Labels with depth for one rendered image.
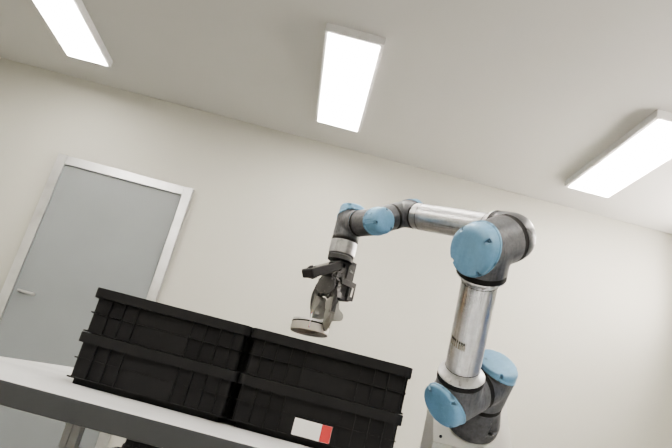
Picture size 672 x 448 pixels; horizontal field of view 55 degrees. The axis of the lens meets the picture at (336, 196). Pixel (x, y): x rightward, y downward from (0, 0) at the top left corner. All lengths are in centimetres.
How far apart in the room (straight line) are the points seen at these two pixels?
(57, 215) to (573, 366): 404
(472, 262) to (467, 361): 27
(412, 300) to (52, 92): 330
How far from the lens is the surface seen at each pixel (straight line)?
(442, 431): 186
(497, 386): 174
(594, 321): 542
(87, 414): 125
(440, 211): 172
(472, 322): 155
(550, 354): 525
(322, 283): 179
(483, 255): 143
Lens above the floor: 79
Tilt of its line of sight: 18 degrees up
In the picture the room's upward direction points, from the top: 15 degrees clockwise
